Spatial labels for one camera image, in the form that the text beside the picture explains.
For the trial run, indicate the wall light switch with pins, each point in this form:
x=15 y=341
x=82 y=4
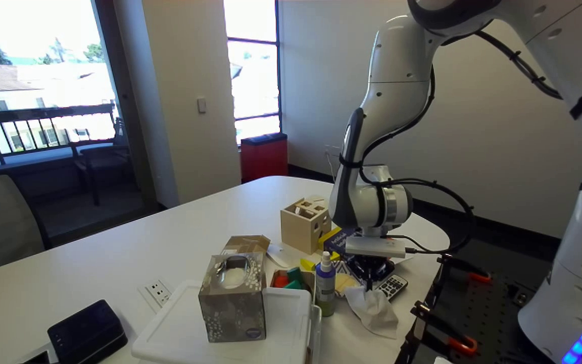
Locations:
x=200 y=106

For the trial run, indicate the black orange clamp near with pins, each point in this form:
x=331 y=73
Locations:
x=451 y=336

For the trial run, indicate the blue book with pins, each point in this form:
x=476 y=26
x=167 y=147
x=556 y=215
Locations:
x=337 y=242

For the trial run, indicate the wooden shape sorter cube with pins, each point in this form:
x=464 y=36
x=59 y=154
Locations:
x=304 y=223

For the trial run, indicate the table power outlet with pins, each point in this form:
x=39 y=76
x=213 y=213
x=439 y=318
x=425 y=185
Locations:
x=158 y=291

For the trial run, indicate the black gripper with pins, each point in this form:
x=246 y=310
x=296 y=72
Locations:
x=370 y=267

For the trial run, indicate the container with green blocks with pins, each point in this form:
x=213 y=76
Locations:
x=291 y=280

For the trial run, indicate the black tablet device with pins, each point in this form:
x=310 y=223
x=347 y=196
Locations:
x=87 y=336

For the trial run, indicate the red cabinet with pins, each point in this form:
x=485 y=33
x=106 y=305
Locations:
x=262 y=156

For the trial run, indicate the grey tissue box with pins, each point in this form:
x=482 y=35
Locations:
x=231 y=293

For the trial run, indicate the black orange clamp far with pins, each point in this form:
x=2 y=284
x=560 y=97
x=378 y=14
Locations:
x=473 y=271

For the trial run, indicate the balcony chair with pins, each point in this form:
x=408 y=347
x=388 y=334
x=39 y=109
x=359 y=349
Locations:
x=92 y=156

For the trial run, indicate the small sanitizer bottle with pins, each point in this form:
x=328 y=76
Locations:
x=325 y=285

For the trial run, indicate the black remote control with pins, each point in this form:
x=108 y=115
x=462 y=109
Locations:
x=390 y=285

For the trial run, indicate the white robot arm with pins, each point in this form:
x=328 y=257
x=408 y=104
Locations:
x=492 y=93

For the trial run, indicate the black mounting board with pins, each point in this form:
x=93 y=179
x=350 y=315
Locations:
x=488 y=312

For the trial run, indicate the black orange clamp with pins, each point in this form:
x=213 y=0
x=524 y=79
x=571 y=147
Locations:
x=473 y=271
x=451 y=336

